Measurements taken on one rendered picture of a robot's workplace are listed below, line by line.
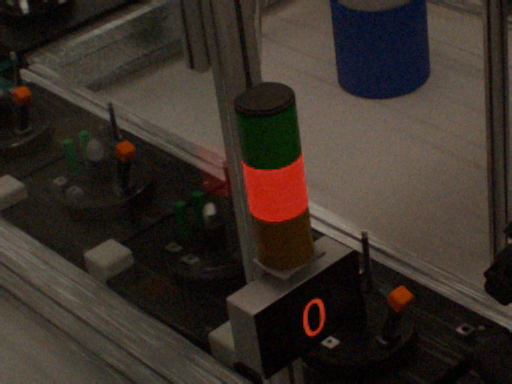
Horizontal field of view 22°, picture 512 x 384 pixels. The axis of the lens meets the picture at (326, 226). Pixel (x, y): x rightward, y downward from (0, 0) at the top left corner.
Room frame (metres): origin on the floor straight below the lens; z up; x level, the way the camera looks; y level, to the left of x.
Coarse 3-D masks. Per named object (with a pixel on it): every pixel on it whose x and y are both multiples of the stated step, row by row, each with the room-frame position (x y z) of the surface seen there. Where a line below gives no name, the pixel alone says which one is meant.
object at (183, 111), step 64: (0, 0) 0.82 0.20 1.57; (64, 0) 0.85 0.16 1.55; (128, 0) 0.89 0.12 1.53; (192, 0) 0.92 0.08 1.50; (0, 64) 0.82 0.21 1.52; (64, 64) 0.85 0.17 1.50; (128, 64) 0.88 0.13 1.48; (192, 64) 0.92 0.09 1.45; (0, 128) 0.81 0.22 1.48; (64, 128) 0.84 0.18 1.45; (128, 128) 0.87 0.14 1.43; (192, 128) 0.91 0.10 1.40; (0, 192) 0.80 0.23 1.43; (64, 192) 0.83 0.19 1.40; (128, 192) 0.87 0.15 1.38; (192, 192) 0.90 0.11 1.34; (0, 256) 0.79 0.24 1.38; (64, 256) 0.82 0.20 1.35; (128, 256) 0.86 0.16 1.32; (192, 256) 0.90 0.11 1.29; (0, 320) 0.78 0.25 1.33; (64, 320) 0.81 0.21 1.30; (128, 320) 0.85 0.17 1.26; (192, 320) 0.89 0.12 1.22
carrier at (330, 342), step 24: (360, 264) 1.29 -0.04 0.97; (384, 264) 1.28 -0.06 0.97; (408, 288) 1.23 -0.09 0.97; (384, 312) 1.16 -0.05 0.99; (408, 312) 1.16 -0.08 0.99; (432, 312) 1.18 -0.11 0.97; (456, 312) 1.17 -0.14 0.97; (336, 336) 1.13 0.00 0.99; (360, 336) 1.12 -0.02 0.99; (408, 336) 1.12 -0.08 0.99; (432, 336) 1.13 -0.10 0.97; (456, 336) 1.13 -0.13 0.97; (480, 336) 1.12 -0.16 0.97; (312, 360) 1.10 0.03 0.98; (336, 360) 1.09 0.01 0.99; (360, 360) 1.08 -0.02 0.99; (384, 360) 1.09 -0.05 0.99; (408, 360) 1.10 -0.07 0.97; (432, 360) 1.09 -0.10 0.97; (456, 360) 1.09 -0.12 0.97
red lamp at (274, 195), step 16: (256, 176) 0.90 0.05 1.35; (272, 176) 0.90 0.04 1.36; (288, 176) 0.90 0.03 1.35; (304, 176) 0.92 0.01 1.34; (256, 192) 0.90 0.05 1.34; (272, 192) 0.90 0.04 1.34; (288, 192) 0.90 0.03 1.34; (304, 192) 0.91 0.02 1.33; (256, 208) 0.91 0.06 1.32; (272, 208) 0.90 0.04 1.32; (288, 208) 0.90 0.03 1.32; (304, 208) 0.91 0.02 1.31
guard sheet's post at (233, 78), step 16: (224, 0) 0.93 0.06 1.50; (240, 0) 0.94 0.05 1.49; (224, 16) 0.93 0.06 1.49; (240, 16) 0.94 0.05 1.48; (224, 32) 0.93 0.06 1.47; (240, 32) 0.94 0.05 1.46; (224, 48) 0.93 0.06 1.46; (240, 48) 0.94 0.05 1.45; (256, 48) 0.94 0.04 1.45; (224, 64) 0.93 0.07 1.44; (240, 64) 0.93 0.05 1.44; (256, 64) 0.94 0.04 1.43; (224, 80) 0.94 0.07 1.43; (240, 80) 0.93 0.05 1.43; (256, 80) 0.94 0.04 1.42; (240, 160) 0.93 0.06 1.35; (240, 176) 0.93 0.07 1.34; (256, 272) 0.93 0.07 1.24; (288, 368) 0.94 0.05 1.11
